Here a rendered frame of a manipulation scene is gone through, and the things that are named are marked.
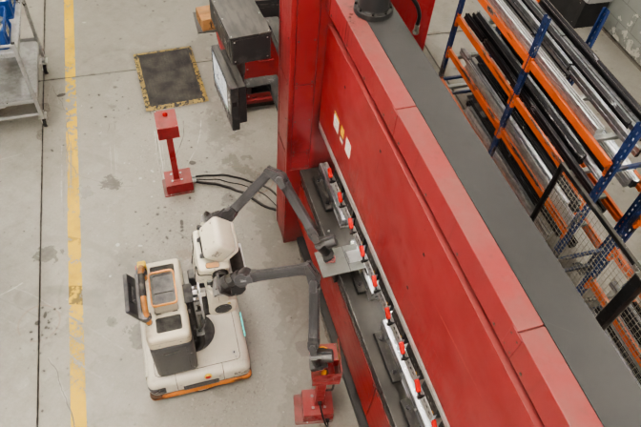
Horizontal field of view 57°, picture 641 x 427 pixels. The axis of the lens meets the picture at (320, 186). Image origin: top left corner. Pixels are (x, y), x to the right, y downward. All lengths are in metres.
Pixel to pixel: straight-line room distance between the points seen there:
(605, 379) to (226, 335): 2.66
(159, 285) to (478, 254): 2.07
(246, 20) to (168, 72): 2.81
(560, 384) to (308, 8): 2.21
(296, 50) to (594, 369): 2.25
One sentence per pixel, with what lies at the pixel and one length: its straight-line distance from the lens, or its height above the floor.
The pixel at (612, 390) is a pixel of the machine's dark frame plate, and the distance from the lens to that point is 2.09.
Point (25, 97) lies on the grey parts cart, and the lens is 5.87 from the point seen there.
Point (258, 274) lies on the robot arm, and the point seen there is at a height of 1.30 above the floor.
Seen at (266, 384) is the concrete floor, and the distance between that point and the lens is 4.30.
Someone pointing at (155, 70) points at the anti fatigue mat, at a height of 0.01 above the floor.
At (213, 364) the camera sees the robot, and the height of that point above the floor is 0.28.
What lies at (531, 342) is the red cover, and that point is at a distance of 2.05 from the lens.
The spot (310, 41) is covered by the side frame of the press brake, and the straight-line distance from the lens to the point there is 3.43.
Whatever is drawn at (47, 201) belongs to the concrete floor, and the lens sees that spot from 5.41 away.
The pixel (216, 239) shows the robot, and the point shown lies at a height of 1.38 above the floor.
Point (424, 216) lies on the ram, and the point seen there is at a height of 2.05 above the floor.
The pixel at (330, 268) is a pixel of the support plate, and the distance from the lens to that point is 3.55.
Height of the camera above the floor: 4.01
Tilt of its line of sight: 50 degrees down
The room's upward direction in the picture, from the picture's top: 6 degrees clockwise
